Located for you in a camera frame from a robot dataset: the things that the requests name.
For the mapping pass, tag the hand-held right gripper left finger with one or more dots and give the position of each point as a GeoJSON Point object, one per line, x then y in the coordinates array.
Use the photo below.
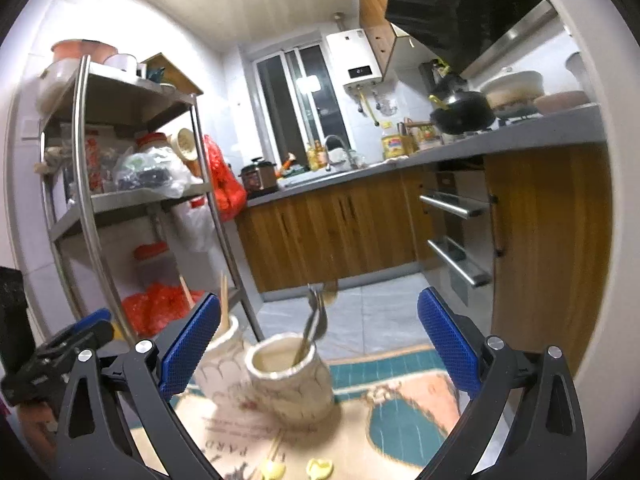
{"type": "Point", "coordinates": [192, 340]}

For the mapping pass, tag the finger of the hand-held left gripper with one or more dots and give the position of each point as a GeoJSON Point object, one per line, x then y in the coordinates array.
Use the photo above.
{"type": "Point", "coordinates": [92, 317]}
{"type": "Point", "coordinates": [92, 336]}

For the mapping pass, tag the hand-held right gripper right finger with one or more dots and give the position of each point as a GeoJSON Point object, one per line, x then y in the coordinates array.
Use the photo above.
{"type": "Point", "coordinates": [447, 340]}

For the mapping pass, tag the wooden chopstick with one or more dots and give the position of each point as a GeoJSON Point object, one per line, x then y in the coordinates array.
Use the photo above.
{"type": "Point", "coordinates": [275, 447]}
{"type": "Point", "coordinates": [224, 300]}
{"type": "Point", "coordinates": [186, 290]}

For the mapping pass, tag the white floral ceramic utensil holder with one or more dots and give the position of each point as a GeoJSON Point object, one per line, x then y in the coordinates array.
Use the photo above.
{"type": "Point", "coordinates": [290, 390]}

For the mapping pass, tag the gold metal fork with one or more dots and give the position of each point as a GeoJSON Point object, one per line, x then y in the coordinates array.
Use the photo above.
{"type": "Point", "coordinates": [331, 294]}

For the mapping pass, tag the person's left hand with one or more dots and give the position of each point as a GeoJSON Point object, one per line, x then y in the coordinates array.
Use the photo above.
{"type": "Point", "coordinates": [37, 425]}

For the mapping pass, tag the crumpled red plastic bag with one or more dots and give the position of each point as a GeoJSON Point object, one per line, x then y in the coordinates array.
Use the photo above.
{"type": "Point", "coordinates": [157, 307]}

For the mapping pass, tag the dark mesh object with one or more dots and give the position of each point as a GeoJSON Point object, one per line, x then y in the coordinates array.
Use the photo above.
{"type": "Point", "coordinates": [11, 310]}

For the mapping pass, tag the large plastic jar red lid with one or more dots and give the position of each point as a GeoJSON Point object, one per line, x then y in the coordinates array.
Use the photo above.
{"type": "Point", "coordinates": [152, 265]}

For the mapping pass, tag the printed teal and beige tablecloth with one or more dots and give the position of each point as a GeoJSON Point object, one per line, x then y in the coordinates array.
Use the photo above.
{"type": "Point", "coordinates": [400, 410]}

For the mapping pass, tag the stainless built-in drawer unit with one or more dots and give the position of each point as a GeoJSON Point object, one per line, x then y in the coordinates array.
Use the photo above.
{"type": "Point", "coordinates": [457, 240]}

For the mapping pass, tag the white plastic bag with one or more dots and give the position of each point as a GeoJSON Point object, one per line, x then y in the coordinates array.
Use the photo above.
{"type": "Point", "coordinates": [200, 225]}

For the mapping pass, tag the wooden base cabinets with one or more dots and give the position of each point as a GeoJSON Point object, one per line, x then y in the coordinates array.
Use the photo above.
{"type": "Point", "coordinates": [545, 240]}

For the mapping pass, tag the green training chopstick yellow top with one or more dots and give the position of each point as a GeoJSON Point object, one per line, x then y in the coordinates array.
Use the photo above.
{"type": "Point", "coordinates": [272, 471]}

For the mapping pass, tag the clear plastic bag dark contents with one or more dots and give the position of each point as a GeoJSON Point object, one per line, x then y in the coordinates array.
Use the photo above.
{"type": "Point", "coordinates": [150, 175]}

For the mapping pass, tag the red printed packet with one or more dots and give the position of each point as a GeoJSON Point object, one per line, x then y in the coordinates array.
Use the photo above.
{"type": "Point", "coordinates": [96, 160]}

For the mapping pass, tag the stainless steel shelf rack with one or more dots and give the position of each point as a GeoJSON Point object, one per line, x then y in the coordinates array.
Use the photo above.
{"type": "Point", "coordinates": [82, 160]}

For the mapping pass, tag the hanging red plastic bag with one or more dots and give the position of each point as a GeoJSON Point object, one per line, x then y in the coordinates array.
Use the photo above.
{"type": "Point", "coordinates": [225, 180]}

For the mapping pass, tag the dark electric pressure cooker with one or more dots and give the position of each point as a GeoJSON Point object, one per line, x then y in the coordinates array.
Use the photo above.
{"type": "Point", "coordinates": [257, 177]}

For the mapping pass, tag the yellow plastic training chopstick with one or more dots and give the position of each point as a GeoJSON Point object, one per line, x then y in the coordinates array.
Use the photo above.
{"type": "Point", "coordinates": [320, 467]}

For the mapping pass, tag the small jar red lid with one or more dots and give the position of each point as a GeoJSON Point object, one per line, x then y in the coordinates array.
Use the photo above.
{"type": "Point", "coordinates": [151, 142]}

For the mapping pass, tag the orange kitchen tool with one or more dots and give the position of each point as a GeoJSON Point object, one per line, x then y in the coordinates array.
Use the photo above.
{"type": "Point", "coordinates": [288, 164]}

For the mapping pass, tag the yellow cooking oil bottle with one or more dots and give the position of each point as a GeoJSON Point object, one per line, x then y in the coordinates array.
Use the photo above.
{"type": "Point", "coordinates": [392, 145]}

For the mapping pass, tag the group of condiment bottles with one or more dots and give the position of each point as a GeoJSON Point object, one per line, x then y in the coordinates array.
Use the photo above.
{"type": "Point", "coordinates": [422, 135]}

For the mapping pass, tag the small yellow bottles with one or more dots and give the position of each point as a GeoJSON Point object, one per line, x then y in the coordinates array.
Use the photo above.
{"type": "Point", "coordinates": [315, 157]}

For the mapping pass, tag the grey kitchen countertop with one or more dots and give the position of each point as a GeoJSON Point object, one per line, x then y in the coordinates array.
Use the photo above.
{"type": "Point", "coordinates": [525, 132]}

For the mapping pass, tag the black wok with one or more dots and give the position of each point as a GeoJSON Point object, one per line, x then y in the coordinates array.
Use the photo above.
{"type": "Point", "coordinates": [462, 115]}

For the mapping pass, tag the chrome kitchen faucet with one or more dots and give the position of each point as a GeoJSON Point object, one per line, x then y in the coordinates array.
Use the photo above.
{"type": "Point", "coordinates": [340, 141]}

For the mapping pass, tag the white basin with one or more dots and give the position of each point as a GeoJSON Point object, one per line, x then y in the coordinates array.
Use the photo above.
{"type": "Point", "coordinates": [60, 71]}

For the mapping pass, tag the white enamel mug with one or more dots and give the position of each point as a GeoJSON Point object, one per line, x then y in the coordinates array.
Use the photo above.
{"type": "Point", "coordinates": [121, 63]}

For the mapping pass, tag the white ceramic pot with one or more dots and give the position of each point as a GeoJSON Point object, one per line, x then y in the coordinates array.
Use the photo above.
{"type": "Point", "coordinates": [512, 90]}

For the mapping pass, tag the sliding glass window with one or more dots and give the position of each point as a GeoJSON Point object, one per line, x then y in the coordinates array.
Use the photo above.
{"type": "Point", "coordinates": [300, 105]}

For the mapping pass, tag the wooden cutting board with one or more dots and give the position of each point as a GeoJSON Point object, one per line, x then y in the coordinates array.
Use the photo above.
{"type": "Point", "coordinates": [175, 72]}

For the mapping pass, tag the pink ceramic bowl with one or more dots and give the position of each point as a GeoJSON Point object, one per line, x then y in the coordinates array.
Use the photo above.
{"type": "Point", "coordinates": [560, 101]}

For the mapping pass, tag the pink plastic basin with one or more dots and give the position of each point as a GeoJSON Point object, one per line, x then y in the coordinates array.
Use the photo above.
{"type": "Point", "coordinates": [82, 50]}

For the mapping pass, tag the white bowl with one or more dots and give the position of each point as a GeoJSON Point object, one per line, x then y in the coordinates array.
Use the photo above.
{"type": "Point", "coordinates": [575, 72]}

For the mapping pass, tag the black steel range hood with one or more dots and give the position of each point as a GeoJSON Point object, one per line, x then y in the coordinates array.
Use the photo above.
{"type": "Point", "coordinates": [450, 5]}

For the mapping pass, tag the white wall water heater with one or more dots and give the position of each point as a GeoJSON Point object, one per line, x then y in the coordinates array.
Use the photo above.
{"type": "Point", "coordinates": [352, 60]}

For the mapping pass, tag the wooden wall cabinet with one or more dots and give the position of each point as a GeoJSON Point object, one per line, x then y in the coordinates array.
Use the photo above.
{"type": "Point", "coordinates": [375, 10]}

